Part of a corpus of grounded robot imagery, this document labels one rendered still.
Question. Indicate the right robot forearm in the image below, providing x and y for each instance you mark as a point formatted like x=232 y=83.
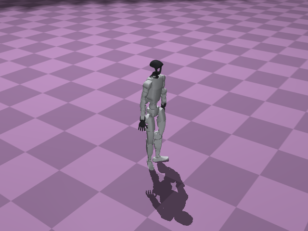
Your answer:
x=143 y=109

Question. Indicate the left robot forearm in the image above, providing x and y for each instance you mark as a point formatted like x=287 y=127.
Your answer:
x=163 y=99

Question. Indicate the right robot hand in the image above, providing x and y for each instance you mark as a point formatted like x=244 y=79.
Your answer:
x=142 y=125

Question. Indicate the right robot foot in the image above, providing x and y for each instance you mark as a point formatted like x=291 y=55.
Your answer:
x=150 y=165

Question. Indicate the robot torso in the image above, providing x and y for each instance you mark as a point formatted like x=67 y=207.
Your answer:
x=154 y=95

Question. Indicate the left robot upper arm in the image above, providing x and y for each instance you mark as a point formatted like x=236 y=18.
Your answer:
x=164 y=90

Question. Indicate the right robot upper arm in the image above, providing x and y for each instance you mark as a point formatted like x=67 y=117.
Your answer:
x=146 y=86

